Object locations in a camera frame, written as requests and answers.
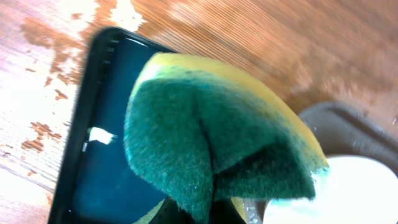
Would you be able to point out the black water basin tray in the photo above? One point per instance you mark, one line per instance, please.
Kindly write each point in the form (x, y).
(96, 184)

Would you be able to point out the white plate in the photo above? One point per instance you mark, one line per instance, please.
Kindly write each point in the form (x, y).
(353, 190)

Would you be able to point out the green yellow sponge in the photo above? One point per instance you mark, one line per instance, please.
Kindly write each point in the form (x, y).
(200, 131)

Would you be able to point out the dark grey serving tray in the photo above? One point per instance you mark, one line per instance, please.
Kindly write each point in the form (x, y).
(341, 131)

